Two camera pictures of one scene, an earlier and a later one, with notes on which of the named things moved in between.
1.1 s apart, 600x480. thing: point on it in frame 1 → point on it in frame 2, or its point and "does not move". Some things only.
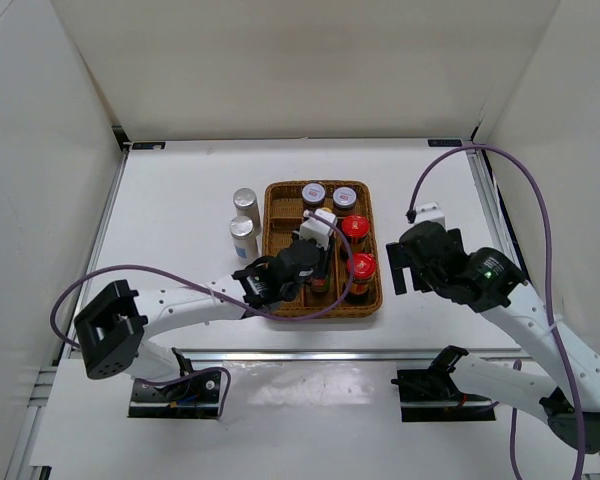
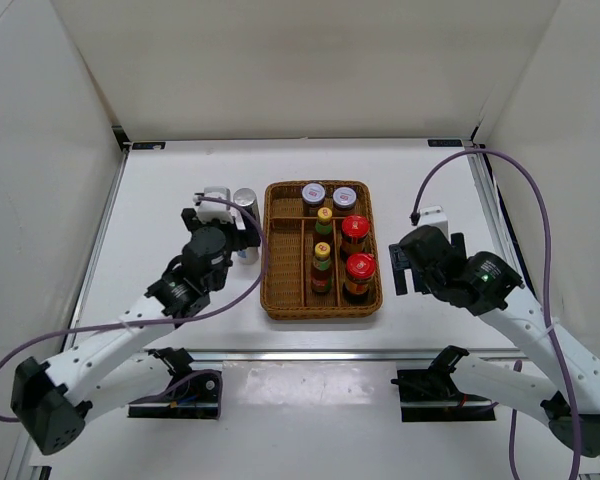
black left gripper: x=324 y=262 → x=248 y=238
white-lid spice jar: x=344 y=198 does not move
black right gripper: x=398 y=259 does not move
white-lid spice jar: x=313 y=195 does not move
